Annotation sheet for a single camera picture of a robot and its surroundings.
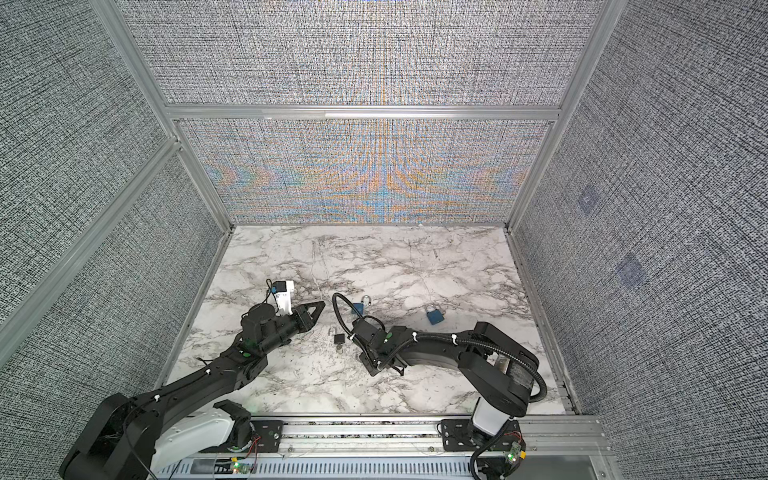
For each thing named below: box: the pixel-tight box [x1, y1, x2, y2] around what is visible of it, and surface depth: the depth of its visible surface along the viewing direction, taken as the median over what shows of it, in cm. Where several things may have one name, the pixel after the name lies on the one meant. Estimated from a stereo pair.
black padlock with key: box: [328, 327, 345, 354], surface depth 91 cm
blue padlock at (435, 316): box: [426, 309, 445, 325], surface depth 97 cm
